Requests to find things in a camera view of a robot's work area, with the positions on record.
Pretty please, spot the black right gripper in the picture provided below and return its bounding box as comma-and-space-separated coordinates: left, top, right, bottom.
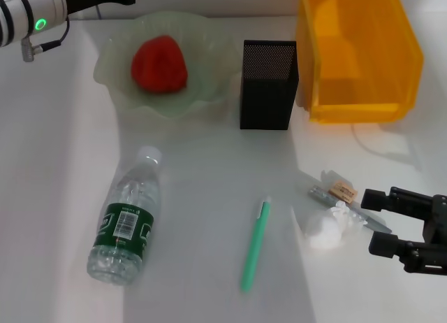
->
360, 185, 447, 275

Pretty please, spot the white paper ball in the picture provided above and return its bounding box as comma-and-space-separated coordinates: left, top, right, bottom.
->
300, 200, 366, 250

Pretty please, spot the orange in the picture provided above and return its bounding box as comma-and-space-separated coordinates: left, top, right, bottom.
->
131, 36, 189, 94

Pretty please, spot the mint green pen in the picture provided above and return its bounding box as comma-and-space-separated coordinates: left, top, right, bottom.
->
240, 196, 272, 293

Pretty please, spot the clear water bottle green label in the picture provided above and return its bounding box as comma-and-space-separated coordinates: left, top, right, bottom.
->
86, 145, 163, 286

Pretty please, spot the white eraser tan sleeve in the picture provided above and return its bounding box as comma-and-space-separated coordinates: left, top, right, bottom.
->
321, 168, 360, 202

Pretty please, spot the silver glitter pen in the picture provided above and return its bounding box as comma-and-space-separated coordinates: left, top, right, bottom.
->
307, 185, 392, 233

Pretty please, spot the green glass fruit plate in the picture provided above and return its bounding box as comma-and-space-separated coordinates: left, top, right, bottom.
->
93, 10, 242, 120

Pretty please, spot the black mesh pen holder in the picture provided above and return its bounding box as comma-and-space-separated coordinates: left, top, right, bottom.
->
239, 39, 300, 131

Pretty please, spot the yellow plastic bin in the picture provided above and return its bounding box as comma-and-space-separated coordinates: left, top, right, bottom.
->
295, 0, 425, 123

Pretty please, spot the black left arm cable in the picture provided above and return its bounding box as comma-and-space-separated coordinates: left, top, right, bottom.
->
20, 18, 72, 62

